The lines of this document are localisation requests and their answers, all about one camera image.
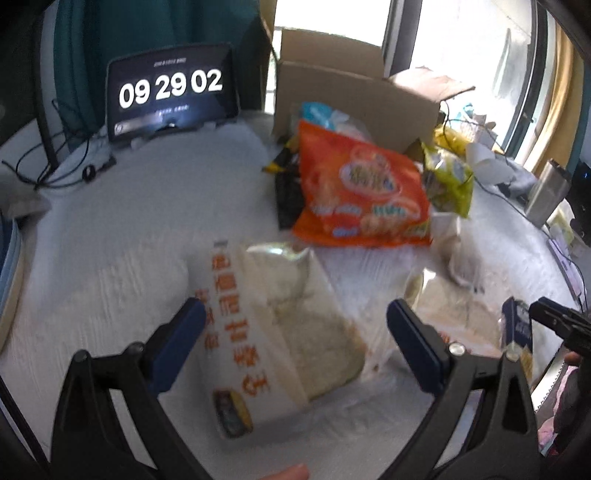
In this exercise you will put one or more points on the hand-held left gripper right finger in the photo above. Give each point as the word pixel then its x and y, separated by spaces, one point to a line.
pixel 415 350

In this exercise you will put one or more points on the white textured table cover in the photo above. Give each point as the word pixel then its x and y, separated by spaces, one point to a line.
pixel 115 240

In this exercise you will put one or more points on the tablet clock display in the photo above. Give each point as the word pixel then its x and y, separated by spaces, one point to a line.
pixel 171 87

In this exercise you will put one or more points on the blue rimmed container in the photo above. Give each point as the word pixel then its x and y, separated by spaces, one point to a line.
pixel 10 277

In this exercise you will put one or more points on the blue white snack packet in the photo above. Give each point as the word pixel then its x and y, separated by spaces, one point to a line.
pixel 517 332

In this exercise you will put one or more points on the yellow black snack packet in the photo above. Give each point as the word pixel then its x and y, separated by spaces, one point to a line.
pixel 280 161

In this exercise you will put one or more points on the orange snack bag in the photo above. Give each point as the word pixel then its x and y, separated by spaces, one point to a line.
pixel 351 184

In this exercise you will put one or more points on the clear bread packet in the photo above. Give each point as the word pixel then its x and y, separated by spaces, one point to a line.
pixel 452 300

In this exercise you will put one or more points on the yellow plastic bag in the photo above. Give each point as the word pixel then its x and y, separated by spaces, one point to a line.
pixel 455 138

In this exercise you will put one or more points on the white bread packet orange print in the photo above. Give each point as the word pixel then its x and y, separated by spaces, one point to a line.
pixel 286 332

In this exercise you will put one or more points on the cardboard box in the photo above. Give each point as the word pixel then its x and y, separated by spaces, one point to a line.
pixel 351 92

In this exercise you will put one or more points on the black device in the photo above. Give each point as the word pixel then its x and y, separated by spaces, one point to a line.
pixel 581 184

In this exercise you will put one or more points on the green yellow snack bag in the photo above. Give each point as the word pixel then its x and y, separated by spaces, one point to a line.
pixel 448 180

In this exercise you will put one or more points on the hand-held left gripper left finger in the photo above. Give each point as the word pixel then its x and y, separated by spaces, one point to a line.
pixel 181 339

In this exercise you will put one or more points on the grey cloth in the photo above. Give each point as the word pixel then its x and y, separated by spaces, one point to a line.
pixel 519 180

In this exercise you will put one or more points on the person's left hand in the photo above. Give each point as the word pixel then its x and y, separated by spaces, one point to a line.
pixel 286 473

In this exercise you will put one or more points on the clear packet with round bun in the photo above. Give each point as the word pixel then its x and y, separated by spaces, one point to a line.
pixel 457 249

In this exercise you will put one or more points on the black stand pole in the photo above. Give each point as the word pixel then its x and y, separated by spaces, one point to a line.
pixel 44 101

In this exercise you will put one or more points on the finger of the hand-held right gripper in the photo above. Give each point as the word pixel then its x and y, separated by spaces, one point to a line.
pixel 554 316

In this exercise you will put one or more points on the person's right hand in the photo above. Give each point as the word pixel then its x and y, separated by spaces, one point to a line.
pixel 573 392

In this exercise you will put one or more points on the steel thermos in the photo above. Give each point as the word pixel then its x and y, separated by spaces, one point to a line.
pixel 547 194

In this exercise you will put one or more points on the light blue cake packet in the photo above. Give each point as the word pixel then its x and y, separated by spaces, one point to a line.
pixel 318 113

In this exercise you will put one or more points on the black window frame post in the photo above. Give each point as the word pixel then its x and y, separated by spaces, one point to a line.
pixel 397 37

